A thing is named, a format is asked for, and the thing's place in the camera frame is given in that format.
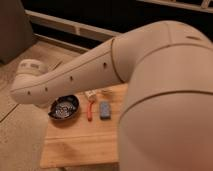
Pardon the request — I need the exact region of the blue-grey eraser block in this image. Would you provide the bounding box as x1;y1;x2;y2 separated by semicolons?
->
100;101;111;119

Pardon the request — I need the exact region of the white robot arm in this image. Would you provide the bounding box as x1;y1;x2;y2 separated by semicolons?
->
10;20;213;171

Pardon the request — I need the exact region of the white tube with label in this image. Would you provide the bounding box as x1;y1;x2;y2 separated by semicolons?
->
84;90;96;101

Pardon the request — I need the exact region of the black round bowl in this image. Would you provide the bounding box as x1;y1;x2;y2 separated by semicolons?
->
48;95;79;120

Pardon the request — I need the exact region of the light wooden table top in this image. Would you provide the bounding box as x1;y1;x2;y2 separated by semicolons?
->
40;84;127;169

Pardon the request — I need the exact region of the white shelf rail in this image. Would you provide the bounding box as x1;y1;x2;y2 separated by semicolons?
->
26;10;119;42

